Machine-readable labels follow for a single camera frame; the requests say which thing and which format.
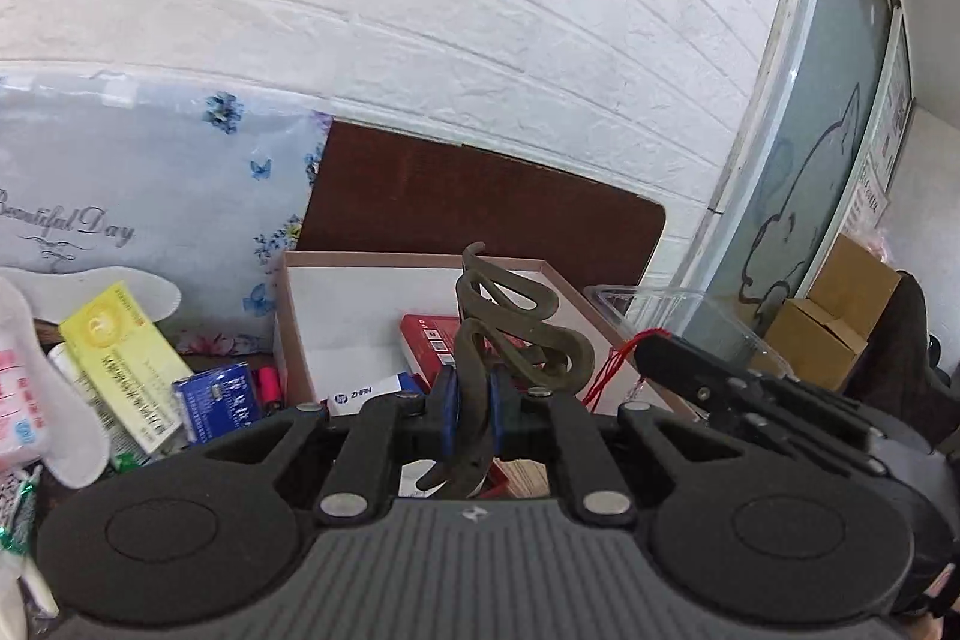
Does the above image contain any white and blue box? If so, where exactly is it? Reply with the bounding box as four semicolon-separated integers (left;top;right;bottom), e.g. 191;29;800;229
326;372;425;417

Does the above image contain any white shoe insole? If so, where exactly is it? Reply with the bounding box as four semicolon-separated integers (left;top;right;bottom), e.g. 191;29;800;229
0;265;185;323

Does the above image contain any small red cylinder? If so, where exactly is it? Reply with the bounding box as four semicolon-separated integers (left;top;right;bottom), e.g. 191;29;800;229
257;368;284;420

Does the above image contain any white floral plastic bag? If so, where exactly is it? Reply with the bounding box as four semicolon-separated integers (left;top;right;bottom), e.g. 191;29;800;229
0;74;335;357

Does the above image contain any blue printed box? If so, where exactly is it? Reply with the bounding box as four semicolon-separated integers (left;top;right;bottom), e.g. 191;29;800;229
172;361;265;447

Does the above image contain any dark brown cloth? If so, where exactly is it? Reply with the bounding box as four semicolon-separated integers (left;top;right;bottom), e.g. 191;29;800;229
868;271;947;450

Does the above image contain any white and pink packet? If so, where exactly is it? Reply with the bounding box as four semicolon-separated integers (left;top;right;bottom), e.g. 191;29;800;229
0;276;113;492

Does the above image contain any olive curved plastic hook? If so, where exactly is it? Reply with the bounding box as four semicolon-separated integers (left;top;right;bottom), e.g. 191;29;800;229
416;242;597;503

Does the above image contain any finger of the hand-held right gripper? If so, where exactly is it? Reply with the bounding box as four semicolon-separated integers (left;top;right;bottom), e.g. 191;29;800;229
634;332;785;432

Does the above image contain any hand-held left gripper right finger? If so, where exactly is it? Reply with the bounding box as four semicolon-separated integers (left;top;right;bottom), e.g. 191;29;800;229
487;364;751;527

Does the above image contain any clear plastic container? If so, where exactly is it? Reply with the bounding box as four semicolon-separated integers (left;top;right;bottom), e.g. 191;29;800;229
583;284;790;380

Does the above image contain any dark brown wooden board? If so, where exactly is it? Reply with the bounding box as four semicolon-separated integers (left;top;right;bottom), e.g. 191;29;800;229
298;119;668;298

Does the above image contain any red string tassel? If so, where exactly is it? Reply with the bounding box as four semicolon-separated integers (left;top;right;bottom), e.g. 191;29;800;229
585;329;670;413

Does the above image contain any yellow medicine box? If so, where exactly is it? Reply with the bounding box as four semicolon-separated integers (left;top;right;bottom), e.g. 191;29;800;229
60;281;187;455

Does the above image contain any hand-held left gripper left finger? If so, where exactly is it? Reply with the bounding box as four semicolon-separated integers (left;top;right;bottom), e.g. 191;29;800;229
196;366;461;527

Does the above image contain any red printed box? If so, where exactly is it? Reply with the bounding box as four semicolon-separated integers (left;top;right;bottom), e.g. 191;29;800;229
400;314;472;390

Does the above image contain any brown cardboard carton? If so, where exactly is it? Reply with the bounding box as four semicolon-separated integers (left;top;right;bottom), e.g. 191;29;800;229
806;233;902;342
765;299;872;393

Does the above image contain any green and white wrapper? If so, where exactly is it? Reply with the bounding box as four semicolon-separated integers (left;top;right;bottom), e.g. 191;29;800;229
0;466;42;555

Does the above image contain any white paper wall notice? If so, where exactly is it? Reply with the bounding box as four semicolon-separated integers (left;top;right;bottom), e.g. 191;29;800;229
861;8;917;227

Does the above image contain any pink cardboard box white inside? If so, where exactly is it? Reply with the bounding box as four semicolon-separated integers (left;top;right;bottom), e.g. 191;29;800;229
271;250;700;432

